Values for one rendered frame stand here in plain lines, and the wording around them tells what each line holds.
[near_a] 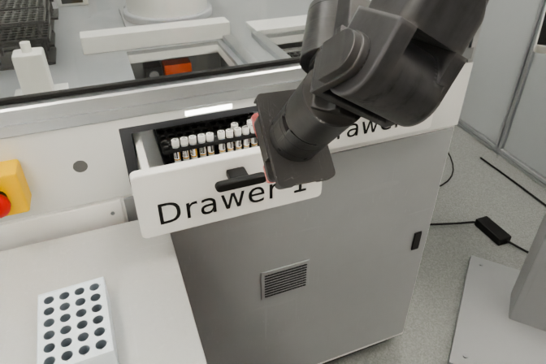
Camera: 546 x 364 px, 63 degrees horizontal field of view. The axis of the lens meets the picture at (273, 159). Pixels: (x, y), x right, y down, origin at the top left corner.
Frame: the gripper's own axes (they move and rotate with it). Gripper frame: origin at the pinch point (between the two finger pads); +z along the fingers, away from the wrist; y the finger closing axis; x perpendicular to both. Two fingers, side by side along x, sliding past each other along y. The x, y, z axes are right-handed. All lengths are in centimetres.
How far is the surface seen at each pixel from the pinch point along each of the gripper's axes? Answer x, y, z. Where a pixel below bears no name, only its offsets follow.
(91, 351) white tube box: 24.4, -16.8, 9.6
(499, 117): -170, 31, 128
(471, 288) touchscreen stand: -90, -38, 89
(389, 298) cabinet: -46, -30, 67
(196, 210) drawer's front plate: 8.3, -2.1, 15.5
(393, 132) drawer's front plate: -34.7, 6.9, 24.6
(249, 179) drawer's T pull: 1.3, -0.3, 8.4
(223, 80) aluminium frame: 0.0, 17.7, 14.8
